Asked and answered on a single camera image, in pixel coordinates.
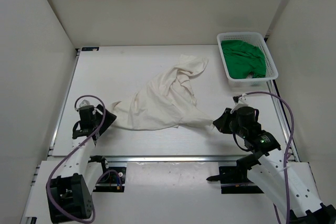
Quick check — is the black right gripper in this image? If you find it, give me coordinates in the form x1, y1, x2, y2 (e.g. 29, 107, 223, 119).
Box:
213, 109, 246, 138

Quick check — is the white t shirt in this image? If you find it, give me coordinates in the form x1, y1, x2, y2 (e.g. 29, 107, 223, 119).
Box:
108, 55, 213, 131

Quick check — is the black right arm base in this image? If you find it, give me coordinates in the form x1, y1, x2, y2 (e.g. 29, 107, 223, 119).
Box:
206, 154, 264, 194

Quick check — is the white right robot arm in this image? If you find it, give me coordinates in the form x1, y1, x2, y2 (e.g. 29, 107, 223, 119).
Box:
208, 106, 335, 223

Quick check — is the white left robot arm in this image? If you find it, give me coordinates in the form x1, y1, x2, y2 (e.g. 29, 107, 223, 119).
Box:
46, 104, 117, 223

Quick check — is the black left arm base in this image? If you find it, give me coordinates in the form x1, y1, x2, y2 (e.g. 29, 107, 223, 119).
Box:
84, 162, 127, 193

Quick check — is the green t shirt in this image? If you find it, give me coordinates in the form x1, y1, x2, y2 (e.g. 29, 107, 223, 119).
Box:
221, 40, 267, 79

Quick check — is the aluminium front rail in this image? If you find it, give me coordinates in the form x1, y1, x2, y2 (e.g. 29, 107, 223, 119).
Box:
105, 155, 245, 163

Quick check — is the aluminium rail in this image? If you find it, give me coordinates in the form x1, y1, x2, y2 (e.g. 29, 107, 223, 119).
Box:
267, 80, 301, 162
105, 155, 245, 163

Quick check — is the aluminium right side rail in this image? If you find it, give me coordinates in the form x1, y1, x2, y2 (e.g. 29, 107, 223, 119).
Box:
267, 80, 301, 162

